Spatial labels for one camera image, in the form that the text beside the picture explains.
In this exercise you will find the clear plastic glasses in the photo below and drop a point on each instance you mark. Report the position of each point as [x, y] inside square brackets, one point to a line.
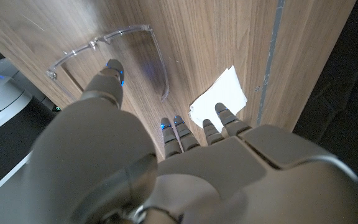
[94, 43]

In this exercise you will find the grey tape line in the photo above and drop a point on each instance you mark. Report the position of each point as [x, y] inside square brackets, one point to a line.
[270, 56]

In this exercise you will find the dark grey fabric mat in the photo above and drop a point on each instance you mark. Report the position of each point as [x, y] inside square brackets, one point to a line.
[346, 93]

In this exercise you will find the white tissue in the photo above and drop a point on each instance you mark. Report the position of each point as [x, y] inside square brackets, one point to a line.
[222, 90]

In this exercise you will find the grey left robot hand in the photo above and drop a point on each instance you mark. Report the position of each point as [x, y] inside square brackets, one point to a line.
[228, 186]

